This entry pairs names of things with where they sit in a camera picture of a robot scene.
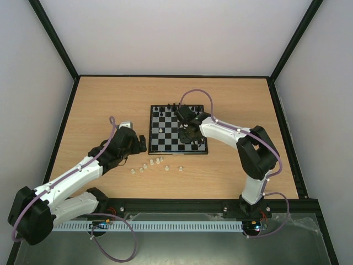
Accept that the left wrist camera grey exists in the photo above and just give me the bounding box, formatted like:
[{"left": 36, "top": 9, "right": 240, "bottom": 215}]
[{"left": 118, "top": 121, "right": 133, "bottom": 129}]

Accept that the black aluminium frame rail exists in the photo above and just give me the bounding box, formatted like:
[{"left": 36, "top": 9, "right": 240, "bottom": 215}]
[{"left": 106, "top": 198, "right": 322, "bottom": 220}]

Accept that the white slotted cable duct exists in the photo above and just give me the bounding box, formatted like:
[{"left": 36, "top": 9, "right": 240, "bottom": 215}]
[{"left": 53, "top": 220, "right": 243, "bottom": 232}]

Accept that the black white chess board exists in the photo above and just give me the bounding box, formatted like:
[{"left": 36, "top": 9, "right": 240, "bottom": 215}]
[{"left": 148, "top": 104, "right": 208, "bottom": 155}]

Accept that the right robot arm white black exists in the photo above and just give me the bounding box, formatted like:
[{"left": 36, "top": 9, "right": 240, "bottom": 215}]
[{"left": 172, "top": 105, "right": 282, "bottom": 217}]

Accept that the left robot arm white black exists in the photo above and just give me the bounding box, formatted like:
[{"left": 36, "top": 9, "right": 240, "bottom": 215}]
[{"left": 8, "top": 126, "right": 147, "bottom": 245}]

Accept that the metal sheet front panel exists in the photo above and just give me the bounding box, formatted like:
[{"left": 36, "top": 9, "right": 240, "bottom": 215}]
[{"left": 14, "top": 214, "right": 330, "bottom": 264}]

